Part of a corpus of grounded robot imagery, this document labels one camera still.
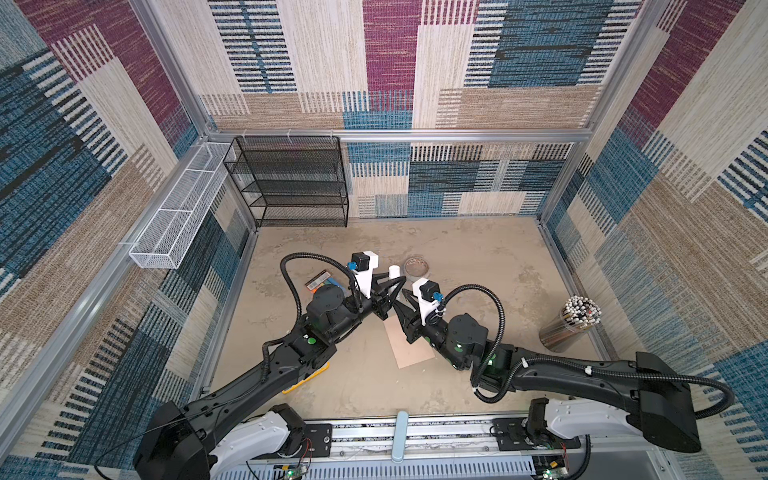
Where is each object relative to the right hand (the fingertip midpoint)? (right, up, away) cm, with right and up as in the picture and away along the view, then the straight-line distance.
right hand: (398, 300), depth 70 cm
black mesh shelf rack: (-38, +37, +41) cm, 67 cm away
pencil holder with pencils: (+44, -5, +5) cm, 44 cm away
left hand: (+1, +6, -2) cm, 6 cm away
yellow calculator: (-17, -12, -14) cm, 25 cm away
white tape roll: (+7, +5, +35) cm, 36 cm away
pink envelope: (+3, -18, +18) cm, 26 cm away
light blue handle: (+1, -33, +2) cm, 33 cm away
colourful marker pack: (-24, +2, +32) cm, 40 cm away
